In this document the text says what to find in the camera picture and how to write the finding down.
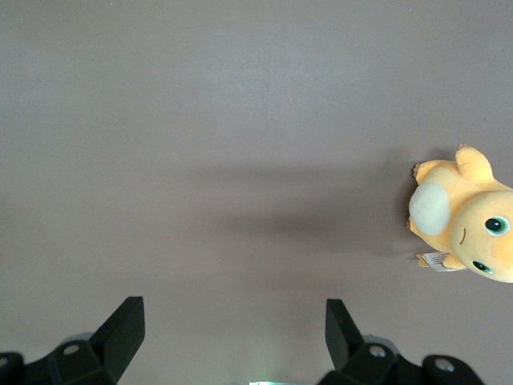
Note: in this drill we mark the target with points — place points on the orange dragon plush toy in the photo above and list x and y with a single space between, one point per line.
469 208

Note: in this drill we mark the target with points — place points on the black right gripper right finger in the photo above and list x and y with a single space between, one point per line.
380 365

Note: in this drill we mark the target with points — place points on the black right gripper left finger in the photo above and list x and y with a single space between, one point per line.
80 361

